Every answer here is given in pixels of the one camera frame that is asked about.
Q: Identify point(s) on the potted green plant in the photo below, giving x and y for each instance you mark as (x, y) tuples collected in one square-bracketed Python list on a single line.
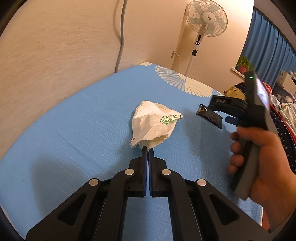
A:
[(243, 65)]

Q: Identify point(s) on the blue patterned table mat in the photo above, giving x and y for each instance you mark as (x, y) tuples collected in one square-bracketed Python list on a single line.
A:
[(88, 136)]

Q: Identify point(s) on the white cardboard box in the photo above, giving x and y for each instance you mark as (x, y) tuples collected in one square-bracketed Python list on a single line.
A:
[(285, 81)]

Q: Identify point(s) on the star patterned bed sheet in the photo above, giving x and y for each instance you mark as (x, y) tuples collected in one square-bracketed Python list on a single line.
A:
[(285, 133)]

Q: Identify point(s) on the wall socket with plug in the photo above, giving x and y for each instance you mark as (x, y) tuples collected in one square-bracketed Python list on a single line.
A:
[(174, 53)]

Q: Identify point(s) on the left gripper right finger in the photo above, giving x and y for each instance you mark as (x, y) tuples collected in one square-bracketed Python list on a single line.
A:
[(198, 210)]

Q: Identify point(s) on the right hand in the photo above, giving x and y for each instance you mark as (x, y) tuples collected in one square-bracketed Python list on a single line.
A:
[(274, 187)]

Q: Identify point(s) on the white standing fan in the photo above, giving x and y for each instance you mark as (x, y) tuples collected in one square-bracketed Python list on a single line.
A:
[(206, 18)]

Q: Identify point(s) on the plaid blue quilt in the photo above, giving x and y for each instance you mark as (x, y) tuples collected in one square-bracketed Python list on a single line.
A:
[(286, 111)]

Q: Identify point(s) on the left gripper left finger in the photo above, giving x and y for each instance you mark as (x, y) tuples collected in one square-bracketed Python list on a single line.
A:
[(96, 211)]

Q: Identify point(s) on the white bag green print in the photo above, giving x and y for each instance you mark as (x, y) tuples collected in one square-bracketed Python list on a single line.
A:
[(152, 123)]

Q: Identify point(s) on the blue curtain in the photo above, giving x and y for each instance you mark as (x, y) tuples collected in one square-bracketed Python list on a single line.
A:
[(267, 49)]

